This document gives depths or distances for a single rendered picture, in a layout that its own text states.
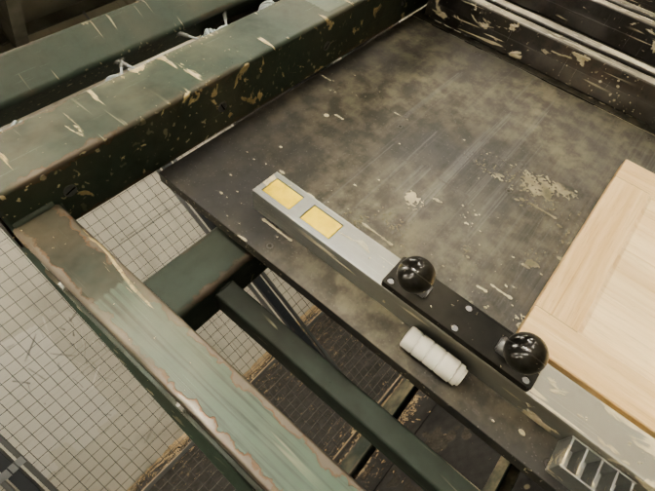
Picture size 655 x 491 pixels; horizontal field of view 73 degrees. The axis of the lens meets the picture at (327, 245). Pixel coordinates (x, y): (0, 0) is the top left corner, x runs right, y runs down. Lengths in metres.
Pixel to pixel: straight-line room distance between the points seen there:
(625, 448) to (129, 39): 1.18
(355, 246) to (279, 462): 0.27
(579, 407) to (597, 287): 0.19
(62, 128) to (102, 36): 0.58
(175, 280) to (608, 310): 0.58
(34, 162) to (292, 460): 0.45
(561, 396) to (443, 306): 0.16
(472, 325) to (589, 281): 0.21
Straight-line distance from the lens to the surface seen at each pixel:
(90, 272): 0.57
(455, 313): 0.55
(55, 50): 1.19
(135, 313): 0.53
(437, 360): 0.54
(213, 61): 0.75
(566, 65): 1.07
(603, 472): 0.61
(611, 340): 0.67
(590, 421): 0.58
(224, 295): 0.64
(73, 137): 0.65
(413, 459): 0.59
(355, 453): 1.64
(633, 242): 0.80
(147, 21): 1.27
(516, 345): 0.43
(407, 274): 0.43
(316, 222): 0.59
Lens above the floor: 1.69
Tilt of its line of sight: 12 degrees down
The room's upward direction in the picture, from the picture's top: 36 degrees counter-clockwise
